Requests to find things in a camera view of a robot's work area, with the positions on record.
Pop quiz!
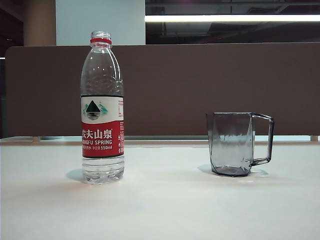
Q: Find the silver partition base rail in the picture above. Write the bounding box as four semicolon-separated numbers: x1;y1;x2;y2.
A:
0;134;320;141

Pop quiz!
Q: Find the long brown partition panel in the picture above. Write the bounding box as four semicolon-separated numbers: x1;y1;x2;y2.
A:
4;44;320;137

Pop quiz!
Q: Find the grey transparent octagonal mug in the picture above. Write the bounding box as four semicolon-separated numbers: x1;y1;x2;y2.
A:
205;111;276;178

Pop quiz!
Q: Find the clear red-label water bottle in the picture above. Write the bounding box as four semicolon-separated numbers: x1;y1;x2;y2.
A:
80;30;125;185

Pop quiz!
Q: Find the beige round pillar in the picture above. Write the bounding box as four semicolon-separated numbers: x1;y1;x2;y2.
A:
22;0;57;47

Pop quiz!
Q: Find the white ceiling light strip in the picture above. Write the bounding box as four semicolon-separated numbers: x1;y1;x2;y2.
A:
144;14;320;23

